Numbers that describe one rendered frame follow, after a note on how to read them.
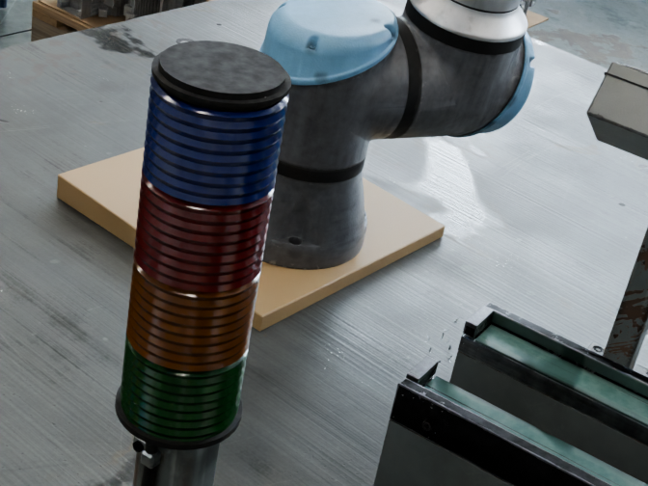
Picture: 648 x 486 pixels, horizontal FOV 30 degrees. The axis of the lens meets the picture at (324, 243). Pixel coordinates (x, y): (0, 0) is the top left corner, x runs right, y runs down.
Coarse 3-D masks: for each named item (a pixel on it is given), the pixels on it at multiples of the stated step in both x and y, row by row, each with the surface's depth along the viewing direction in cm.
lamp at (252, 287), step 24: (144, 288) 55; (168, 288) 54; (240, 288) 55; (144, 312) 56; (168, 312) 55; (192, 312) 55; (216, 312) 55; (240, 312) 56; (144, 336) 56; (168, 336) 56; (192, 336) 55; (216, 336) 56; (240, 336) 57; (168, 360) 56; (192, 360) 56; (216, 360) 56
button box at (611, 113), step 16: (608, 80) 98; (624, 80) 98; (640, 80) 97; (608, 96) 98; (624, 96) 97; (640, 96) 97; (592, 112) 98; (608, 112) 97; (624, 112) 97; (640, 112) 97; (608, 128) 99; (624, 128) 97; (640, 128) 96; (608, 144) 103; (624, 144) 101; (640, 144) 99
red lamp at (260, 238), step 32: (160, 192) 52; (160, 224) 53; (192, 224) 52; (224, 224) 52; (256, 224) 54; (160, 256) 54; (192, 256) 53; (224, 256) 53; (256, 256) 55; (192, 288) 54; (224, 288) 54
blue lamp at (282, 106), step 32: (160, 96) 50; (288, 96) 52; (160, 128) 51; (192, 128) 50; (224, 128) 50; (256, 128) 51; (160, 160) 52; (192, 160) 51; (224, 160) 51; (256, 160) 51; (192, 192) 51; (224, 192) 52; (256, 192) 53
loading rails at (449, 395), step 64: (512, 320) 92; (448, 384) 86; (512, 384) 90; (576, 384) 88; (640, 384) 88; (384, 448) 86; (448, 448) 83; (512, 448) 80; (576, 448) 82; (640, 448) 86
